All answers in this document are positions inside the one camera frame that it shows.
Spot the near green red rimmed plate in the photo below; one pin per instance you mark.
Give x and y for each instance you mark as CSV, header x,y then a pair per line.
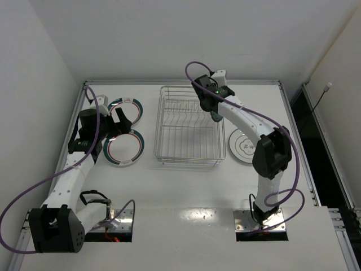
x,y
124,150

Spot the white plate with grey rim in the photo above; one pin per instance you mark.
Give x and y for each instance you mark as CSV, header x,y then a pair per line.
x,y
241,147

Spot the far green red rimmed plate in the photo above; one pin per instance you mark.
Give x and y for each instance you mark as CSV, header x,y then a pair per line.
x,y
131,107

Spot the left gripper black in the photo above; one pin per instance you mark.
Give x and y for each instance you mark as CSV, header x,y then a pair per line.
x,y
113,126

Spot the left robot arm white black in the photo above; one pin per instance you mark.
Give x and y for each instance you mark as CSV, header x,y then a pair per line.
x,y
56,227

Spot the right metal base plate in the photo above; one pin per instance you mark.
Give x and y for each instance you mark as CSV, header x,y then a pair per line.
x,y
244,222

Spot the small blue patterned plate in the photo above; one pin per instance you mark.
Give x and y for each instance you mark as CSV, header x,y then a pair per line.
x,y
215,116

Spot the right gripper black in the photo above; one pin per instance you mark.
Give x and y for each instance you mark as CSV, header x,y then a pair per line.
x,y
207,104

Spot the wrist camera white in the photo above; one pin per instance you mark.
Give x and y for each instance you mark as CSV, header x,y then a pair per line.
x,y
102,101
220,77

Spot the metal base plate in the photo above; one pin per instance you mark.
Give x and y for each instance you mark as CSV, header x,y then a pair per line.
x,y
244,222
123,223

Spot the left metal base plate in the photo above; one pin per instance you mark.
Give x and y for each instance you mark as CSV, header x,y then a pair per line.
x,y
123,223

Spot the green red rimmed plate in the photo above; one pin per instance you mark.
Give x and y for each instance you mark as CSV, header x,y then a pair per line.
x,y
124,150
131,107

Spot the metal wire dish rack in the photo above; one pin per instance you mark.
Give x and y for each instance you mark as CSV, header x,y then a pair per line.
x,y
185,134

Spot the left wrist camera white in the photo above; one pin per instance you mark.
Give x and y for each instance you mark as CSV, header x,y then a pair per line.
x,y
102,101

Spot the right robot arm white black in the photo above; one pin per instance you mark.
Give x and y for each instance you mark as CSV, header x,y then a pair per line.
x,y
273,150

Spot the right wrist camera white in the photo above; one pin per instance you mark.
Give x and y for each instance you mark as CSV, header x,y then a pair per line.
x,y
220,77

